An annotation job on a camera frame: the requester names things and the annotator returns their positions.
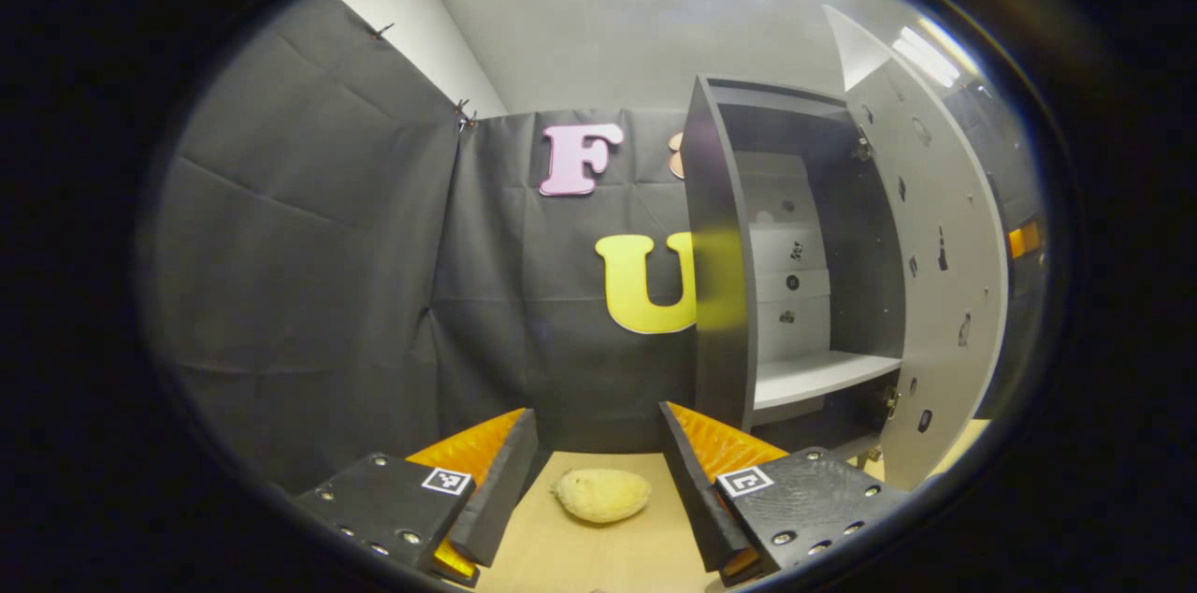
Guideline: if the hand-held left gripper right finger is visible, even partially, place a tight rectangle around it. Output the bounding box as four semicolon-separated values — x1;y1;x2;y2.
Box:
658;400;915;587

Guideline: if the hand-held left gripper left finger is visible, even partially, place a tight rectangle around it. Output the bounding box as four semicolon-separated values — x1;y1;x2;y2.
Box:
288;406;540;587

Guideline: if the light grey cabinet door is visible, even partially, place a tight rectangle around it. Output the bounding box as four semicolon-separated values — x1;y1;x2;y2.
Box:
823;4;1013;493

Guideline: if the dark grey cabinet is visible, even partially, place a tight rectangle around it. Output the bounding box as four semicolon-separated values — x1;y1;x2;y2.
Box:
680;74;908;468

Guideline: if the pale cabinet shelf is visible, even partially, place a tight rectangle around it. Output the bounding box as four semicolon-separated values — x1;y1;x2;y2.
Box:
753;350;904;412

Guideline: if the pale yellow round bread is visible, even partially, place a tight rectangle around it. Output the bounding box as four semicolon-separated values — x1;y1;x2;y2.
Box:
552;468;653;524

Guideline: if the ceiling light panel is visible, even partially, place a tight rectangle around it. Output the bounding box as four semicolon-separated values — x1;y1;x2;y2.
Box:
893;18;978;89

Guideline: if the black backdrop cloth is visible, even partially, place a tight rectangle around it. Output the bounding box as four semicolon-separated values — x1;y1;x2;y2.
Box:
140;0;1053;496

